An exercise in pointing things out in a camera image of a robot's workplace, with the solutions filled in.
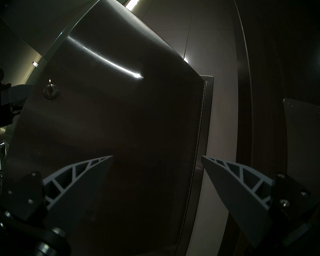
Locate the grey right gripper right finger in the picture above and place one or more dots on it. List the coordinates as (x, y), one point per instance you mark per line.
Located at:
(237, 194)

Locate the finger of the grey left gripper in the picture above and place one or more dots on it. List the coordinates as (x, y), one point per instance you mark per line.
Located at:
(16, 96)

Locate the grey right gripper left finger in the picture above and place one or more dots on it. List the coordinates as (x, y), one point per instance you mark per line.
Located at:
(74, 188)

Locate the small brass key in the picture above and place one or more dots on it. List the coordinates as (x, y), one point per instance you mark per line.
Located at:
(50, 83)

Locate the stainless steel dispenser door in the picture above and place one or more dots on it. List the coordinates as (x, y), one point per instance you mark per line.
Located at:
(122, 124)

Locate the metal door push plate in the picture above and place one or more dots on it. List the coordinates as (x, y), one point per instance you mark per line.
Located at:
(304, 138)

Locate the dark wooden room door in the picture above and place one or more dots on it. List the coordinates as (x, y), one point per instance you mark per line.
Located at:
(269, 71)

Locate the vertical white light strip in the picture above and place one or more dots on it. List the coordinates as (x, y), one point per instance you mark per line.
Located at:
(134, 0)

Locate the small metal mirror bracket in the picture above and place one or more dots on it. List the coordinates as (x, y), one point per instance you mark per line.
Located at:
(35, 63)

